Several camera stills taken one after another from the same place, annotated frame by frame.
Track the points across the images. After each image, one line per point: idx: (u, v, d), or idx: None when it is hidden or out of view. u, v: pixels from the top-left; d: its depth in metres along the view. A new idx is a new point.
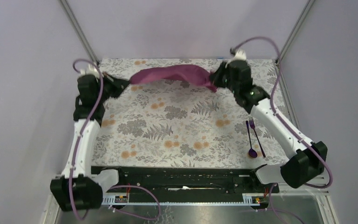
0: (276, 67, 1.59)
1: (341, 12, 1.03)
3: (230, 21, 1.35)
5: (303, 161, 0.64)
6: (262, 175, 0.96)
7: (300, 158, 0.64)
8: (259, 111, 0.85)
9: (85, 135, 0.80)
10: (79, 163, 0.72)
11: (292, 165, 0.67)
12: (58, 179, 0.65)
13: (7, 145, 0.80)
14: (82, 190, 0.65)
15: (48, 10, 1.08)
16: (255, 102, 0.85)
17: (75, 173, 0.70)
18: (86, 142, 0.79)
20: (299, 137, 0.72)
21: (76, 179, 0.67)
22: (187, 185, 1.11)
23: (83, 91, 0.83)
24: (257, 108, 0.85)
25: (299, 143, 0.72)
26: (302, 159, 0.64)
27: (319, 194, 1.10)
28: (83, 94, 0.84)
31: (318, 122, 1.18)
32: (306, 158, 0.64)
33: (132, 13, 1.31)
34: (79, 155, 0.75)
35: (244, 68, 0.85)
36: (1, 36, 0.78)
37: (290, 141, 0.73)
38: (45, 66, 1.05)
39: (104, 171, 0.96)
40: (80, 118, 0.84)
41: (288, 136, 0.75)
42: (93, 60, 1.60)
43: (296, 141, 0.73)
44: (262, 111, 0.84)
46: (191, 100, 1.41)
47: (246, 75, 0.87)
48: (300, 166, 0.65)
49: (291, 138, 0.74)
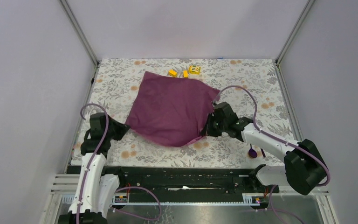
0: (276, 67, 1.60)
1: (341, 11, 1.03)
3: (230, 21, 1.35)
5: (296, 161, 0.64)
6: (265, 177, 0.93)
7: (291, 159, 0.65)
8: (248, 135, 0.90)
9: (92, 169, 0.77)
10: (85, 198, 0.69)
11: (290, 171, 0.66)
12: (65, 215, 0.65)
13: (6, 145, 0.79)
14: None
15: (48, 10, 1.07)
16: (241, 129, 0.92)
17: (82, 209, 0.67)
18: (93, 178, 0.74)
20: (284, 140, 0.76)
21: (83, 216, 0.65)
22: (187, 185, 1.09)
23: (93, 124, 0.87)
24: (244, 132, 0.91)
25: (287, 146, 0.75)
26: (293, 160, 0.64)
27: (320, 194, 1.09)
28: (93, 128, 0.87)
31: (318, 122, 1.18)
32: (297, 157, 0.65)
33: (132, 12, 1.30)
34: (86, 190, 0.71)
35: (224, 106, 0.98)
36: (0, 35, 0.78)
37: (278, 148, 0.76)
38: (44, 66, 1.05)
39: (103, 178, 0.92)
40: (86, 152, 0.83)
41: (276, 144, 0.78)
42: (93, 60, 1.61)
43: (284, 145, 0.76)
44: (249, 133, 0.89)
46: None
47: (229, 112, 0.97)
48: (296, 168, 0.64)
49: (278, 144, 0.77)
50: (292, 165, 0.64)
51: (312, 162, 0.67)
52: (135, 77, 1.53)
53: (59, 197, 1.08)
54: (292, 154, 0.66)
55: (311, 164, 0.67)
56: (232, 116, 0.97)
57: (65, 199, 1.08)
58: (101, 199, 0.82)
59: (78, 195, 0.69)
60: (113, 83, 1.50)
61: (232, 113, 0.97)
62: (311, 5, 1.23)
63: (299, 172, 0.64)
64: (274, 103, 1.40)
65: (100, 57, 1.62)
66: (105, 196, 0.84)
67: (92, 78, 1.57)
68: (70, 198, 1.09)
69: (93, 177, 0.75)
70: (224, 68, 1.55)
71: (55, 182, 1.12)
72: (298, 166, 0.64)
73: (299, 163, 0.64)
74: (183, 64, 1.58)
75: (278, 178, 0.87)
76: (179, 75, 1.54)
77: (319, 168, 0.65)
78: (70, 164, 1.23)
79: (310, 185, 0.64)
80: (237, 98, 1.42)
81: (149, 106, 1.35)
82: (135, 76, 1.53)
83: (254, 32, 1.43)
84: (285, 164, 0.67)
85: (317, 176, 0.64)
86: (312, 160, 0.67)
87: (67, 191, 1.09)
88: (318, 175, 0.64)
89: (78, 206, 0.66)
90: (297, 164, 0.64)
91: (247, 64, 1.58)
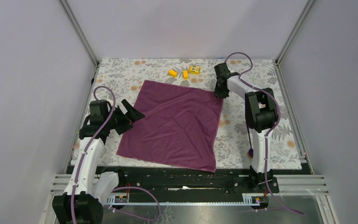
0: (276, 67, 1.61)
1: (340, 12, 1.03)
3: (230, 22, 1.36)
5: (251, 97, 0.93)
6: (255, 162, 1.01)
7: (250, 95, 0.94)
8: (231, 82, 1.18)
9: (90, 152, 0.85)
10: (81, 180, 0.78)
11: (246, 105, 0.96)
12: (61, 195, 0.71)
13: (6, 145, 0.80)
14: (84, 208, 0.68)
15: (49, 10, 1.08)
16: (229, 78, 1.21)
17: (78, 191, 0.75)
18: (89, 160, 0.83)
20: (251, 86, 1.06)
21: (78, 197, 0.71)
22: (187, 185, 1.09)
23: (93, 109, 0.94)
24: (229, 80, 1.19)
25: (252, 89, 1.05)
26: (251, 96, 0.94)
27: (319, 194, 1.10)
28: (92, 112, 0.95)
31: (318, 122, 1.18)
32: (253, 96, 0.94)
33: (133, 14, 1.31)
34: (83, 172, 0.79)
35: (222, 63, 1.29)
36: (1, 38, 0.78)
37: (247, 90, 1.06)
38: (45, 67, 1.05)
39: (104, 173, 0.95)
40: (85, 136, 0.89)
41: (246, 88, 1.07)
42: (93, 60, 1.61)
43: (251, 89, 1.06)
44: (232, 80, 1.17)
46: (191, 99, 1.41)
47: (223, 67, 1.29)
48: (251, 101, 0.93)
49: (247, 88, 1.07)
50: (248, 98, 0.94)
51: (268, 106, 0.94)
52: (135, 77, 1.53)
53: None
54: (251, 93, 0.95)
55: (266, 108, 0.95)
56: (225, 71, 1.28)
57: None
58: (99, 185, 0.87)
59: (74, 178, 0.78)
60: (113, 83, 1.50)
61: (226, 69, 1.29)
62: (311, 5, 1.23)
63: (252, 105, 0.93)
64: None
65: (100, 57, 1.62)
66: (103, 182, 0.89)
67: (92, 78, 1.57)
68: None
69: (90, 159, 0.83)
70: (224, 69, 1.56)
71: (55, 182, 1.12)
72: (251, 101, 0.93)
73: (254, 100, 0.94)
74: (183, 65, 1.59)
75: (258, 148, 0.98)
76: (179, 75, 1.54)
77: (271, 113, 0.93)
78: (70, 164, 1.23)
79: (258, 119, 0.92)
80: (237, 98, 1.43)
81: (147, 118, 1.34)
82: (135, 76, 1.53)
83: (254, 33, 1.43)
84: (246, 101, 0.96)
85: (265, 116, 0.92)
86: (268, 105, 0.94)
87: None
88: (267, 116, 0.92)
89: (74, 187, 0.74)
90: (251, 100, 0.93)
91: (247, 64, 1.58)
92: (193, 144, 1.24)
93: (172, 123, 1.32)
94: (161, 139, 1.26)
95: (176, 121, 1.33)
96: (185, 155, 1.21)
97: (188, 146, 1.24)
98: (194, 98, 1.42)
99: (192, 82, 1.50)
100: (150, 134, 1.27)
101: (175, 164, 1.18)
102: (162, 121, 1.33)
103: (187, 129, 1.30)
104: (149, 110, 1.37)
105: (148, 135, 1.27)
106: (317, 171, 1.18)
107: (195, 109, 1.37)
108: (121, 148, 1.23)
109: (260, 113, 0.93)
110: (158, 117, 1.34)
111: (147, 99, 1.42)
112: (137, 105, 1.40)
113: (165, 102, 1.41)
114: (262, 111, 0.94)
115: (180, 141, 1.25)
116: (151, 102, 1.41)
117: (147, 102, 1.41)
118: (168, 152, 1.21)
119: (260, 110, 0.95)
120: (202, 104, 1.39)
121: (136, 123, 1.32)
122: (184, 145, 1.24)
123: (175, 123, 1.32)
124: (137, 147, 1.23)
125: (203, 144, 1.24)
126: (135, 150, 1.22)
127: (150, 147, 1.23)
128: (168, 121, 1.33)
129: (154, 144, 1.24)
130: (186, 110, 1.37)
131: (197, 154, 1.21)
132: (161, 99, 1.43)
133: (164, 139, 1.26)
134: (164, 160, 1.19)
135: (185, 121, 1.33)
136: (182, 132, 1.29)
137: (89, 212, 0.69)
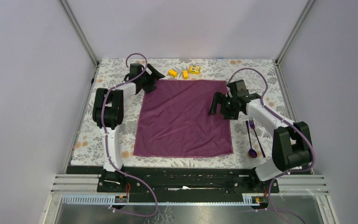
0: (276, 67, 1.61)
1: (339, 13, 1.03)
3: (230, 22, 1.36)
5: (282, 134, 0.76)
6: (263, 172, 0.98)
7: (280, 132, 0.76)
8: (252, 107, 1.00)
9: (128, 85, 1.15)
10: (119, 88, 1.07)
11: (276, 143, 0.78)
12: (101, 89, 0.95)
13: (6, 144, 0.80)
14: (115, 96, 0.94)
15: (48, 10, 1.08)
16: (248, 101, 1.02)
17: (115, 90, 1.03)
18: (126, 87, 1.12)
20: (281, 117, 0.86)
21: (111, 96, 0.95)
22: (187, 185, 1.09)
23: (131, 69, 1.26)
24: (249, 104, 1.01)
25: (281, 122, 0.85)
26: (282, 134, 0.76)
27: (319, 194, 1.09)
28: (131, 72, 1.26)
31: (318, 122, 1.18)
32: (285, 132, 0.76)
33: (133, 14, 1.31)
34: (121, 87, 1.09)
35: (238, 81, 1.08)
36: (1, 38, 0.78)
37: (274, 122, 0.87)
38: (45, 67, 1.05)
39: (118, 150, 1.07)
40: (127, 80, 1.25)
41: (272, 119, 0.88)
42: (93, 60, 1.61)
43: (279, 122, 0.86)
44: (254, 106, 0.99)
46: (198, 93, 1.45)
47: (240, 86, 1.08)
48: (281, 140, 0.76)
49: (275, 120, 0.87)
50: (279, 137, 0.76)
51: (301, 144, 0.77)
52: None
53: (58, 197, 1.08)
54: (282, 129, 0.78)
55: (300, 146, 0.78)
56: (243, 91, 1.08)
57: (65, 199, 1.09)
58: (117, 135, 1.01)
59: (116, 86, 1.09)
60: (113, 83, 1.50)
61: (243, 88, 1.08)
62: (311, 5, 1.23)
63: (284, 145, 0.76)
64: (274, 103, 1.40)
65: (100, 57, 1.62)
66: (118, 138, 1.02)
67: (93, 78, 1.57)
68: (70, 198, 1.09)
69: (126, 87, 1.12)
70: (225, 68, 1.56)
71: (55, 182, 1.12)
72: (283, 139, 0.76)
73: (286, 137, 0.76)
74: (183, 64, 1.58)
75: (271, 168, 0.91)
76: (179, 75, 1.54)
77: (305, 152, 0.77)
78: (70, 164, 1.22)
79: (290, 161, 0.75)
80: None
81: (157, 115, 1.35)
82: None
83: (254, 32, 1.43)
84: (275, 138, 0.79)
85: (299, 157, 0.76)
86: (301, 143, 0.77)
87: (67, 191, 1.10)
88: (302, 157, 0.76)
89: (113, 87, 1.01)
90: (284, 137, 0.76)
91: (247, 64, 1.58)
92: (207, 135, 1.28)
93: (183, 117, 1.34)
94: (175, 134, 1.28)
95: (188, 115, 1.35)
96: (201, 146, 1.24)
97: (203, 138, 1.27)
98: (199, 92, 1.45)
99: (192, 81, 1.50)
100: (164, 131, 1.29)
101: (194, 155, 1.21)
102: (174, 116, 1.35)
103: (199, 121, 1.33)
104: (158, 107, 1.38)
105: (161, 132, 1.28)
106: (317, 171, 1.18)
107: (203, 102, 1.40)
108: (137, 147, 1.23)
109: (292, 153, 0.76)
110: (169, 113, 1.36)
111: (153, 97, 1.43)
112: (144, 104, 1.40)
113: (172, 97, 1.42)
114: (294, 150, 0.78)
115: (194, 134, 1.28)
116: (157, 99, 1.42)
117: (154, 100, 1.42)
118: (185, 145, 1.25)
119: (292, 149, 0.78)
120: (207, 96, 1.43)
121: (147, 122, 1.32)
122: (199, 137, 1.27)
123: (186, 117, 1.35)
124: (153, 145, 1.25)
125: (216, 133, 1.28)
126: (151, 147, 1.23)
127: (166, 143, 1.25)
128: (179, 115, 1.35)
129: (168, 140, 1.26)
130: (194, 103, 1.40)
131: (213, 143, 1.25)
132: (166, 95, 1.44)
133: (178, 134, 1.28)
134: (182, 154, 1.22)
135: (196, 113, 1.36)
136: (195, 124, 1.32)
137: (116, 107, 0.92)
